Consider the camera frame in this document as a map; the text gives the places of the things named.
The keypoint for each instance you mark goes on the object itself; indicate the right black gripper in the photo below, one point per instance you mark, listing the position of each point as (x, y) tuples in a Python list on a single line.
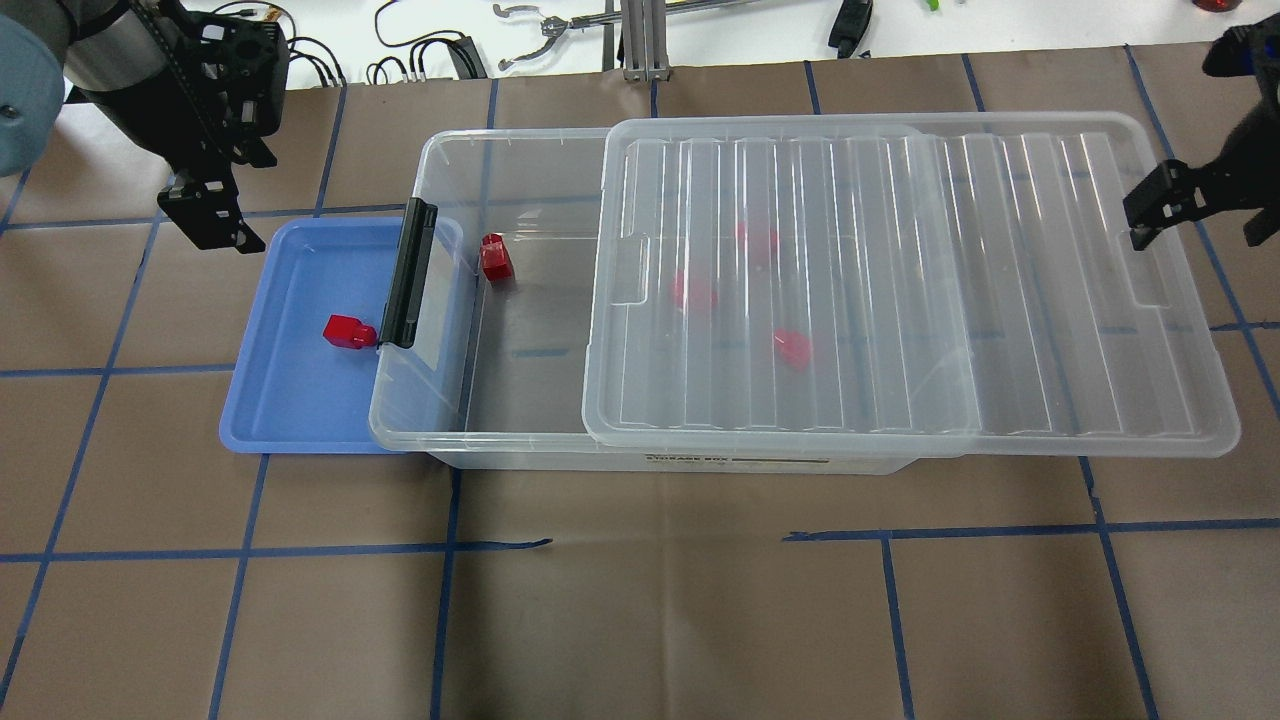
[(1256, 137)]

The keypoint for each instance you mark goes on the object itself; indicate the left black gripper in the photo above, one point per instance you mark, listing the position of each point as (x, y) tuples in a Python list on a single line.
[(178, 112)]

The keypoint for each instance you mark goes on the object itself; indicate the clear plastic box lid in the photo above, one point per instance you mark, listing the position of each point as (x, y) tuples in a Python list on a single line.
[(1085, 347)]

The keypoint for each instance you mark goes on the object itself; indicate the red block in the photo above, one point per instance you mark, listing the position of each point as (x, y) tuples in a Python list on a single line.
[(349, 332), (691, 295), (495, 260), (759, 244), (793, 348)]

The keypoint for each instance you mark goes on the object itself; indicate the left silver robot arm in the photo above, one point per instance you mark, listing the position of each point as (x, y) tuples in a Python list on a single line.
[(51, 47)]

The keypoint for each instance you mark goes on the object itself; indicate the clear plastic storage box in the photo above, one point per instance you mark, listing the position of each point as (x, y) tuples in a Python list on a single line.
[(582, 362)]

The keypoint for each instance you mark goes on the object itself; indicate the blue plastic tray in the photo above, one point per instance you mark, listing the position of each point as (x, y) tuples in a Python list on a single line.
[(292, 391)]

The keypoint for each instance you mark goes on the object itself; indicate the metal reacher grabber tool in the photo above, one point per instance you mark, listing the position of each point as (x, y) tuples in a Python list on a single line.
[(553, 27)]

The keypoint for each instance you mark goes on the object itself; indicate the black box latch handle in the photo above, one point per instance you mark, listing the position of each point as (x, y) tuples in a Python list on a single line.
[(404, 300)]

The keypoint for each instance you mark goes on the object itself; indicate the aluminium frame post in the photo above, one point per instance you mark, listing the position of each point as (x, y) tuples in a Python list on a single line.
[(644, 41)]

